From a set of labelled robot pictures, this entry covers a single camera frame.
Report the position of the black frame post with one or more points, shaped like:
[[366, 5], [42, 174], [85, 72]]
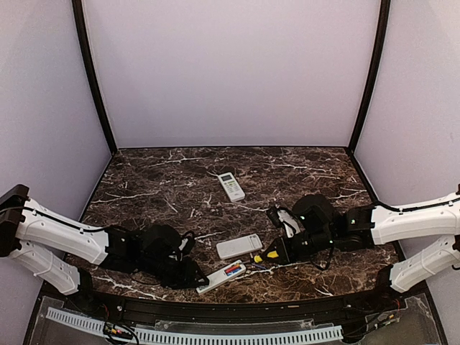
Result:
[[379, 41], [85, 50]]

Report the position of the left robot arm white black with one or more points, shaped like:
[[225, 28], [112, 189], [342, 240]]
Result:
[[30, 233]]

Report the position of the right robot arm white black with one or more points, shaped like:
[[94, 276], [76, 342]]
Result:
[[365, 227]]

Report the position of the black front rail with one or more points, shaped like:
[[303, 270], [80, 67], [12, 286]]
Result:
[[348, 309]]

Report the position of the white slotted cable duct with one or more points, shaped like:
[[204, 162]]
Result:
[[176, 333]]

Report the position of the left black frame post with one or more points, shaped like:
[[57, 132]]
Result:
[[85, 50]]

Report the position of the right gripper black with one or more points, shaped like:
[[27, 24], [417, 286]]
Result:
[[285, 254]]

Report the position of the right black frame post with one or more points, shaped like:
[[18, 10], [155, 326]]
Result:
[[379, 41]]

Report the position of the white remote with label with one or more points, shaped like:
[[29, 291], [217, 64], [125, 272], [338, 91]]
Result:
[[223, 276]]

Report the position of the purple battery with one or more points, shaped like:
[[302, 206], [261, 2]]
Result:
[[259, 266]]

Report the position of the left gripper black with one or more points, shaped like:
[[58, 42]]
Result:
[[186, 278]]

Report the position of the white remote with buttons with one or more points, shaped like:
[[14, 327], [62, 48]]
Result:
[[232, 188]]

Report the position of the yellow handled screwdriver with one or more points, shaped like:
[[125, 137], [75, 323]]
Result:
[[271, 256]]

